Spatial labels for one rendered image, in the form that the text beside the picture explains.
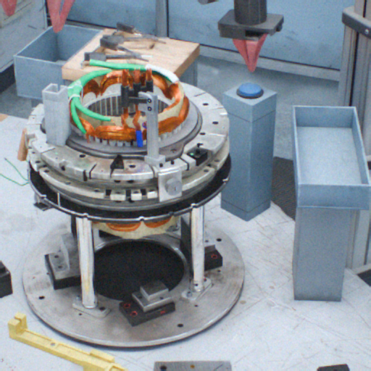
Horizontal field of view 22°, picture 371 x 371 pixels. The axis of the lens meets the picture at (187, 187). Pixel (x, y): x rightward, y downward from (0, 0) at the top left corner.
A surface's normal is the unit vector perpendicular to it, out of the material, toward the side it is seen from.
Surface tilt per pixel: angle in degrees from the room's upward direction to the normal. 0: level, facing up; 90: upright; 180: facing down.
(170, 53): 0
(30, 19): 91
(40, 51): 90
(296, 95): 0
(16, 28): 94
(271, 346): 0
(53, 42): 90
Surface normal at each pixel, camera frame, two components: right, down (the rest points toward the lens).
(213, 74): 0.00, -0.84
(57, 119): -0.37, 0.50
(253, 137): 0.72, 0.38
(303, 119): -0.05, 0.55
